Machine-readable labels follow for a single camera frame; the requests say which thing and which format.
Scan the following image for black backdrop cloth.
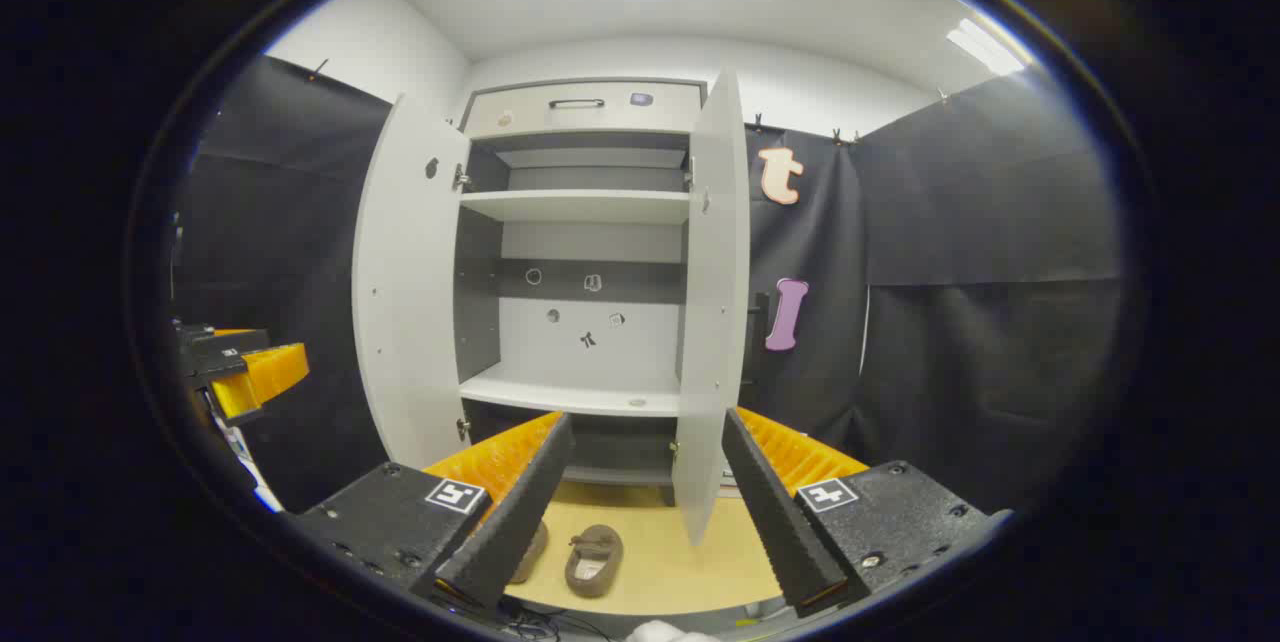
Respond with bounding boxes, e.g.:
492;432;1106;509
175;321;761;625
175;55;1126;513

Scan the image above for white cabinet drawer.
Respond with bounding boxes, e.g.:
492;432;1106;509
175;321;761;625
463;80;704;139

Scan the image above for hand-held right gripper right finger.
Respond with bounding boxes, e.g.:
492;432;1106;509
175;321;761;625
721;407;992;620

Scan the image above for white shoe cabinet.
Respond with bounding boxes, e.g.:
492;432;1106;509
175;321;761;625
455;77;709;508

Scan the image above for tangle of black cables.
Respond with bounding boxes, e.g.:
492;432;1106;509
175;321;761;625
500;602;611;642

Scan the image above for brown shoe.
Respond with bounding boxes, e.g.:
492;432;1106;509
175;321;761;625
565;524;625;598
510;520;549;585

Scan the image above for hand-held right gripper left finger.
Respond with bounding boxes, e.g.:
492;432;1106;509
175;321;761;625
290;411;575;611

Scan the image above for white printed papers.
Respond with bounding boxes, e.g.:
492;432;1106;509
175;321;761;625
210;402;286;513

